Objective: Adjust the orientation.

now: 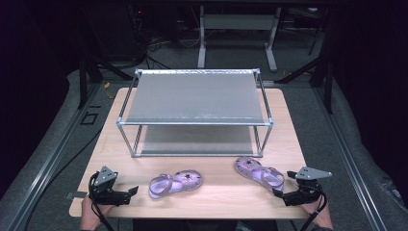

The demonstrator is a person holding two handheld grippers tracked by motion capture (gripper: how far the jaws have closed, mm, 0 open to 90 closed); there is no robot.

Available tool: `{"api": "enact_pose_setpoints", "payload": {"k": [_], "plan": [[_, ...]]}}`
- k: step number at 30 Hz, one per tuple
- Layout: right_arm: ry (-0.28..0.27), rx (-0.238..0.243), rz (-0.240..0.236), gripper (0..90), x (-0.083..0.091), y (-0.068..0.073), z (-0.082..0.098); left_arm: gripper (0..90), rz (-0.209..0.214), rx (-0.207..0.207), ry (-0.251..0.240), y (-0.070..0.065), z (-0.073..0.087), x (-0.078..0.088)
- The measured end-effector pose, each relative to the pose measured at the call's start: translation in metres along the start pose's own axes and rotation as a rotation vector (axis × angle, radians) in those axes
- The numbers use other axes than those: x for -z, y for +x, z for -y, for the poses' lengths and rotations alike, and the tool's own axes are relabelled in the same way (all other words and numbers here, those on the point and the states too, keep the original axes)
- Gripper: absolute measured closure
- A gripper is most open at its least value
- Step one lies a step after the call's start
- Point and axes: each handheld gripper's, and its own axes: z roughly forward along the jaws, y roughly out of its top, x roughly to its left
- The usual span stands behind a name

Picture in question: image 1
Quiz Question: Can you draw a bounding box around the grey metal table frame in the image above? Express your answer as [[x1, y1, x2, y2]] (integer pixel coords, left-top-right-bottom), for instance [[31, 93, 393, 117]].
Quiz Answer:
[[196, 5, 283, 73]]

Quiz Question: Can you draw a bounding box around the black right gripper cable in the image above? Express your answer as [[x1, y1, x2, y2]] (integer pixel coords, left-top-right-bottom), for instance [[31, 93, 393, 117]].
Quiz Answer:
[[298, 184, 329, 231]]

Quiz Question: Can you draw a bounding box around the black tape square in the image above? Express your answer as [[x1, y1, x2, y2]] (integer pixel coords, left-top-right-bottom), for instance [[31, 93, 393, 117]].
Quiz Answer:
[[79, 112, 99, 126]]

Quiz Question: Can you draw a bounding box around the black floor cable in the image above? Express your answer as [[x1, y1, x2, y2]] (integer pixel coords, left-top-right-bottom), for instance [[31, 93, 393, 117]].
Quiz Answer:
[[23, 127, 104, 231]]

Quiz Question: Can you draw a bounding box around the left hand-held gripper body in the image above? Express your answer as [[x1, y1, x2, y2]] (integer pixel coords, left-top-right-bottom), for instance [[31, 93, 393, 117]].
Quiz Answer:
[[88, 166, 133, 207]]

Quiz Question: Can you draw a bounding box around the grey metal two-tier shoe rack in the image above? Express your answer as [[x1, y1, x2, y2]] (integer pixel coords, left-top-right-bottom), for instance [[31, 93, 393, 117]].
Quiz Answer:
[[115, 67, 274, 159]]

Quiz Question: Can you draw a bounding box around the tangle of floor cables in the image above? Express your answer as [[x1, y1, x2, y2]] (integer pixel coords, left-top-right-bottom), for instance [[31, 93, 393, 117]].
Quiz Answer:
[[126, 4, 201, 70]]

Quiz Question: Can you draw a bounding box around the yellow connector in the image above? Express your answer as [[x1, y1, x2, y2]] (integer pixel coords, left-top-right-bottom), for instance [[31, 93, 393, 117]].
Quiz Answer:
[[103, 82, 115, 100]]

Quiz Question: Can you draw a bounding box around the purple sandal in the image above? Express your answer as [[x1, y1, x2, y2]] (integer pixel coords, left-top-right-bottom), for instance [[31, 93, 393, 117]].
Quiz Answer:
[[235, 156, 286, 193], [147, 169, 204, 200]]

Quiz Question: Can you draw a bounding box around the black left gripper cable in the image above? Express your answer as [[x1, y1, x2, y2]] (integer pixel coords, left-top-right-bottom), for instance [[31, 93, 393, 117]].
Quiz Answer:
[[88, 171, 115, 231]]

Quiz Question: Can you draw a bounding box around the person's left hand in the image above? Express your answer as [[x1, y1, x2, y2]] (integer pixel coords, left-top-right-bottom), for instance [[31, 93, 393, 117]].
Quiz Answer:
[[79, 194, 114, 231]]

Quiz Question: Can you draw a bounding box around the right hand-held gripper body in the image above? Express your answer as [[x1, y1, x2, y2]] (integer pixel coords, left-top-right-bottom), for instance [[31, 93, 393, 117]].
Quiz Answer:
[[282, 166, 333, 207]]

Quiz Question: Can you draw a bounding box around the person's right hand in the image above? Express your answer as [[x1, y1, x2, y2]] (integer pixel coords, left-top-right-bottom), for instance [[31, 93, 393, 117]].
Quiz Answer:
[[300, 199, 335, 231]]

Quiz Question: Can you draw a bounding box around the grey tape strip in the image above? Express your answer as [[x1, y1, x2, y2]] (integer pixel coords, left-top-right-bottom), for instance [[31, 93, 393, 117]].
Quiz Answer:
[[64, 191, 89, 200]]

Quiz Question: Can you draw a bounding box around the black metal stand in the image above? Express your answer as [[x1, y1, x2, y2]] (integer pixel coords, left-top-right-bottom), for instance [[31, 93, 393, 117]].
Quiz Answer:
[[77, 54, 133, 110], [274, 9, 335, 115]]

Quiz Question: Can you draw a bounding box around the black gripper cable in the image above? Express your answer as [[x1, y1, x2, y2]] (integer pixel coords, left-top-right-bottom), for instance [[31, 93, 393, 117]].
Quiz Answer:
[[88, 171, 115, 231], [298, 184, 329, 231]]

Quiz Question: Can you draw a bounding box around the aluminium floor rail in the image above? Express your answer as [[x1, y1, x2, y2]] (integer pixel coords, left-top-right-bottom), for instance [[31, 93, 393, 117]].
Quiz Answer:
[[313, 86, 388, 231], [6, 84, 101, 231]]

